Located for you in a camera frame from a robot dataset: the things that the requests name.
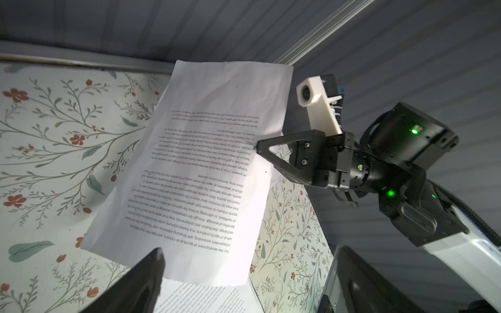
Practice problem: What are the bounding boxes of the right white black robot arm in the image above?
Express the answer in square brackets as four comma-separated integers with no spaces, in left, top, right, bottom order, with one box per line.
[257,103,500,310]

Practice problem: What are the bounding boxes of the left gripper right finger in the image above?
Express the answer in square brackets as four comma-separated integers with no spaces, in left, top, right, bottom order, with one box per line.
[317,246,424,312]

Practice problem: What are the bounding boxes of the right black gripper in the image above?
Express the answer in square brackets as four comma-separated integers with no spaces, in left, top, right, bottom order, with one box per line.
[257,130,391,196]

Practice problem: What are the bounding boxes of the printed paper sheet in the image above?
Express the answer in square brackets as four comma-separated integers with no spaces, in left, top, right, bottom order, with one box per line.
[81,61,293,286]
[154,279,264,312]

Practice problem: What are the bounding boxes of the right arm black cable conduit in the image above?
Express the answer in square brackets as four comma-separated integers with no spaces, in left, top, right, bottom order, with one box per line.
[428,179,501,247]

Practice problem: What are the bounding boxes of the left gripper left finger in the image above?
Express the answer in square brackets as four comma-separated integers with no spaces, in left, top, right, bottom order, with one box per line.
[83,248,165,313]

